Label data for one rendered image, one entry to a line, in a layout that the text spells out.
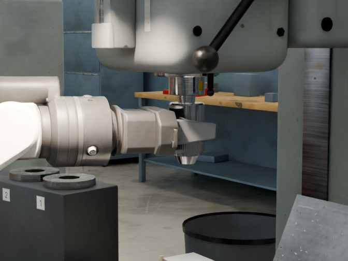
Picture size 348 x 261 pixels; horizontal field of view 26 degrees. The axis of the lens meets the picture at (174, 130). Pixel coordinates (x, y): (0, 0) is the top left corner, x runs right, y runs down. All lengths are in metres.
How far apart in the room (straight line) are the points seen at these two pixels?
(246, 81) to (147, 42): 5.89
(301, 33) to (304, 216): 0.46
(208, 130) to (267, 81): 6.09
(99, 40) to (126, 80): 7.46
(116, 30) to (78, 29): 7.69
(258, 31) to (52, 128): 0.27
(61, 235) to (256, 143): 6.02
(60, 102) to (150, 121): 0.11
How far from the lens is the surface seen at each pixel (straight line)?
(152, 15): 0.89
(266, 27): 0.94
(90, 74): 8.35
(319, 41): 0.98
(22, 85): 0.93
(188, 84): 0.96
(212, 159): 7.14
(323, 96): 1.31
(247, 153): 7.32
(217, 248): 2.85
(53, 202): 1.25
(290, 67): 1.37
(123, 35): 0.91
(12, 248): 1.37
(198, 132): 0.96
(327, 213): 1.31
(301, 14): 0.97
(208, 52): 0.83
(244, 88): 6.80
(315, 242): 1.31
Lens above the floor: 1.34
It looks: 7 degrees down
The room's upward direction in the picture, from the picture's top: straight up
